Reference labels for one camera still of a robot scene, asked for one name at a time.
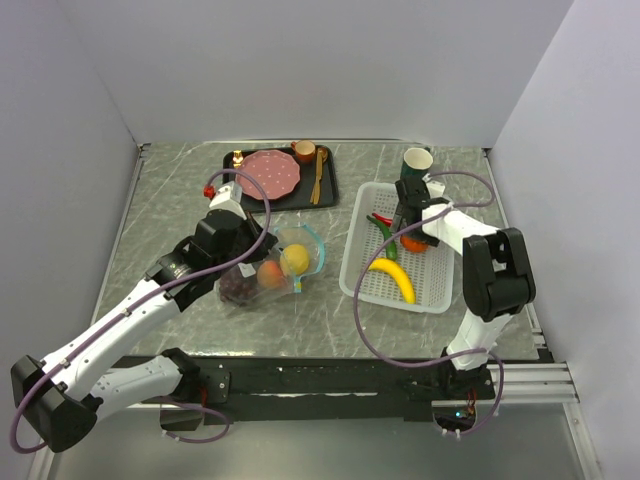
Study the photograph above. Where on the clear zip top bag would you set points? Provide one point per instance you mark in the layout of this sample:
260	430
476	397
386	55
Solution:
302	234

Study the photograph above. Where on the pink dotted plate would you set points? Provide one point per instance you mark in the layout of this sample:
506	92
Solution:
278	173

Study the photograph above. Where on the yellow lemon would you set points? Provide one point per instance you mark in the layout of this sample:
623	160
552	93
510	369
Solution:
294	260

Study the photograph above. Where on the dark green cup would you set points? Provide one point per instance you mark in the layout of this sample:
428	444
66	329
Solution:
416	161

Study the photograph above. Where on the green chili pepper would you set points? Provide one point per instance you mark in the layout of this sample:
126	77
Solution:
390	248

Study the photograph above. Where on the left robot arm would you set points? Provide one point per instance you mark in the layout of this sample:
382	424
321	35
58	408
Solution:
170	286

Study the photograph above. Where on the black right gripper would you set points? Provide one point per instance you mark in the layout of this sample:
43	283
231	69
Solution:
419	237

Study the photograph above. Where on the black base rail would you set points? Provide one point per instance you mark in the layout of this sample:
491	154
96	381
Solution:
270	389

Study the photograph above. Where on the red grape bunch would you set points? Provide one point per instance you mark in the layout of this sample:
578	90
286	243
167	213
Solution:
238	290

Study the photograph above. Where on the red chili pepper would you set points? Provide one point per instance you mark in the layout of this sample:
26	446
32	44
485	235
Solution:
384	220

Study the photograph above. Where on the orange small cup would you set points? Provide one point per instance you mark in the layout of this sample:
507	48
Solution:
304	151

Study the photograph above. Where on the peach with green leaf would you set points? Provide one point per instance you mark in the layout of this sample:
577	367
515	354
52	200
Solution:
270	275

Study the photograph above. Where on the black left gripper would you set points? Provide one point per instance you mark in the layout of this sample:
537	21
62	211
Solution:
252	228

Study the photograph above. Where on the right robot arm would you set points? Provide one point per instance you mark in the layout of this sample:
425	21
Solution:
497	279

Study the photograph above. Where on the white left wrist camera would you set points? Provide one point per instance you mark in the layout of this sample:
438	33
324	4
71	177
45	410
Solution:
228	197

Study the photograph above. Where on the gold fork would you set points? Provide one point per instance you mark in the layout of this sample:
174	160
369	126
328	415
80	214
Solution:
238	158

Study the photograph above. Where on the gold knife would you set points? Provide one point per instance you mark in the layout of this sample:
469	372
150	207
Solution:
318	175

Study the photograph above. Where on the gold spoon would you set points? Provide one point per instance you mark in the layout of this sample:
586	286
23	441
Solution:
324	156

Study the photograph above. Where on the yellow banana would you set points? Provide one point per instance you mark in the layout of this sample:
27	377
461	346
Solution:
398	274

